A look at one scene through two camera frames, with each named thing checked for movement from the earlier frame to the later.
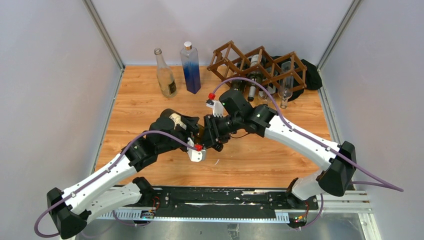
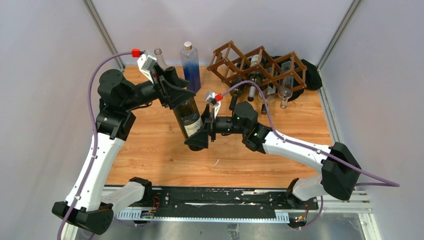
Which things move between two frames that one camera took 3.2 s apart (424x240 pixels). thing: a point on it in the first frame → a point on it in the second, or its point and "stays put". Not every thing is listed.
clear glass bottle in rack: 286,86 stays put
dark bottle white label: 170,119 → 188,114
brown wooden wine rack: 287,72 stays put
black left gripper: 187,134 → 170,95
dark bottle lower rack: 238,84 stays put
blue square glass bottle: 189,56 stays put
